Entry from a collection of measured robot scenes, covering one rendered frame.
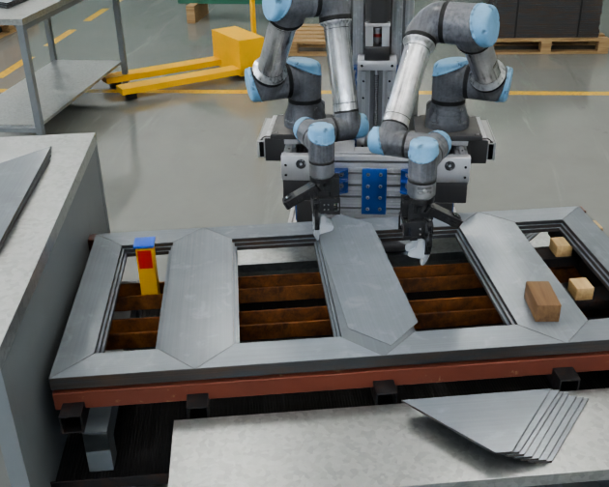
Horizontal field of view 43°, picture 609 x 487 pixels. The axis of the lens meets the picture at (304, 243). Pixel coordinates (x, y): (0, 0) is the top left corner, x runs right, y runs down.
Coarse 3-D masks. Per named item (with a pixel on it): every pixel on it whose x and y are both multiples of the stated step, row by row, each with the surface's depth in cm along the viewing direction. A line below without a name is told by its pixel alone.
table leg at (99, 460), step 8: (96, 416) 193; (88, 432) 188; (112, 432) 195; (88, 440) 189; (104, 440) 189; (112, 440) 194; (88, 448) 190; (104, 448) 190; (112, 448) 194; (88, 456) 191; (96, 456) 191; (104, 456) 192; (112, 456) 193; (88, 464) 192; (96, 464) 192; (104, 464) 193; (112, 464) 193
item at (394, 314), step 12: (348, 312) 201; (360, 312) 201; (372, 312) 200; (384, 312) 200; (396, 312) 200; (408, 312) 200; (348, 324) 196; (360, 324) 196; (372, 324) 196; (384, 324) 196
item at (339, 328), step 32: (544, 224) 246; (128, 256) 237; (320, 256) 230; (608, 288) 214; (160, 320) 203; (512, 320) 198; (96, 352) 189; (384, 352) 185; (448, 352) 185; (480, 352) 186; (512, 352) 187; (544, 352) 188; (576, 352) 189; (64, 384) 180; (96, 384) 180; (128, 384) 181
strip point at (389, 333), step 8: (352, 328) 194; (360, 328) 194; (368, 328) 194; (376, 328) 194; (384, 328) 194; (392, 328) 194; (400, 328) 194; (408, 328) 194; (376, 336) 191; (384, 336) 191; (392, 336) 191; (400, 336) 191
